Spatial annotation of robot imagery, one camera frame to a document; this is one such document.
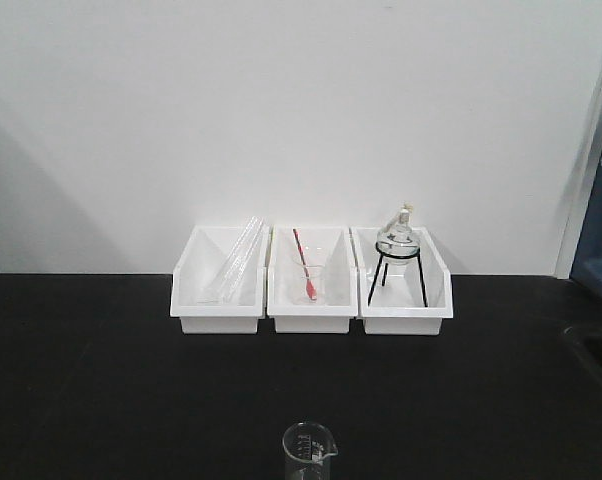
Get left white plastic bin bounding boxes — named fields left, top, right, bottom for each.
left=170, top=225, right=270, bottom=334

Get clear glass beaker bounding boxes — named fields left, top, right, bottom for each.
left=282, top=421, right=338, bottom=480

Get black wire tripod stand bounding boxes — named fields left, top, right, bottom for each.
left=367, top=240, right=429, bottom=307

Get white plastic bin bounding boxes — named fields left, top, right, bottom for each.
left=350, top=227, right=453, bottom=336
left=267, top=225, right=358, bottom=334
left=170, top=225, right=270, bottom=334

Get red white stirring rod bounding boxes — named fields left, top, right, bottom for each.
left=292, top=228, right=317, bottom=301

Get middle white plastic bin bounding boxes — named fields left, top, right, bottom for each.
left=267, top=225, right=358, bottom=334

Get right white plastic bin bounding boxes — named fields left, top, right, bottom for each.
left=350, top=227, right=453, bottom=336

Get clear glass tubes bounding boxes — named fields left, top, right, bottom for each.
left=197, top=216, right=265, bottom=304

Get glass alcohol lamp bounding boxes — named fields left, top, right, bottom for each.
left=376, top=203, right=420, bottom=266

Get small beaker in bin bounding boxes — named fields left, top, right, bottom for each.
left=290, top=261, right=325, bottom=305

